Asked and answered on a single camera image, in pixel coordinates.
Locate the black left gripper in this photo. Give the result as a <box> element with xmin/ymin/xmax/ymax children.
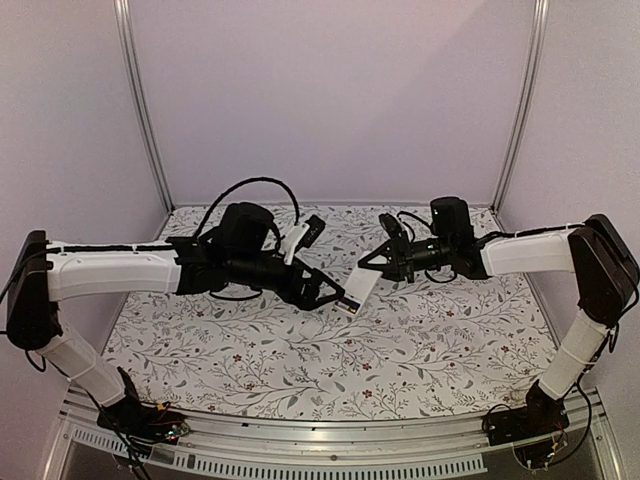
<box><xmin>228</xmin><ymin>252</ymin><xmax>346</xmax><ymax>312</ymax></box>

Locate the white air conditioner remote control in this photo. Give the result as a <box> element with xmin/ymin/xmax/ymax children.
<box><xmin>336</xmin><ymin>267</ymin><xmax>381</xmax><ymax>316</ymax></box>

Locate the white remote battery cover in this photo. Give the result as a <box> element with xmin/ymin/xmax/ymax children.
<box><xmin>299</xmin><ymin>322</ymin><xmax>324</xmax><ymax>340</ymax></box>

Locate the blue AAA battery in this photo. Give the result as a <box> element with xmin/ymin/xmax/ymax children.
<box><xmin>342</xmin><ymin>298</ymin><xmax>361</xmax><ymax>311</ymax></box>

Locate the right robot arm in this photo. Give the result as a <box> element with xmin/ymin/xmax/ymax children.
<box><xmin>358</xmin><ymin>196</ymin><xmax>639</xmax><ymax>436</ymax></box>

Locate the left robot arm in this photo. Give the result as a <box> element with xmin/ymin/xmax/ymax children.
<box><xmin>1</xmin><ymin>202</ymin><xmax>344</xmax><ymax>434</ymax></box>

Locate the floral patterned table cloth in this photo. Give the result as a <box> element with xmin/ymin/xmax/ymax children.
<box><xmin>97</xmin><ymin>203</ymin><xmax>562</xmax><ymax>420</ymax></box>

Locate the front aluminium rail frame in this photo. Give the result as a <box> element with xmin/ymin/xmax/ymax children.
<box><xmin>43</xmin><ymin>388</ymin><xmax>627</xmax><ymax>479</ymax></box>

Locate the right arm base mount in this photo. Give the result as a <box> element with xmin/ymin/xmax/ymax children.
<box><xmin>482</xmin><ymin>381</ymin><xmax>569</xmax><ymax>470</ymax></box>

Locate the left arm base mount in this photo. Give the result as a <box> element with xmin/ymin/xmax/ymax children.
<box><xmin>97</xmin><ymin>367</ymin><xmax>190</xmax><ymax>444</ymax></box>

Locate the right aluminium corner post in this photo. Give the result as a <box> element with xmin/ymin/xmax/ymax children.
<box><xmin>491</xmin><ymin>0</ymin><xmax>550</xmax><ymax>214</ymax></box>

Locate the aluminium corner post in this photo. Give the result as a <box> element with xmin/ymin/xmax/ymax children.
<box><xmin>491</xmin><ymin>0</ymin><xmax>550</xmax><ymax>214</ymax></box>
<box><xmin>113</xmin><ymin>0</ymin><xmax>175</xmax><ymax>212</ymax></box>

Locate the left aluminium corner post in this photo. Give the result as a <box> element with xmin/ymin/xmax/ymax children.
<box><xmin>113</xmin><ymin>0</ymin><xmax>175</xmax><ymax>212</ymax></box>

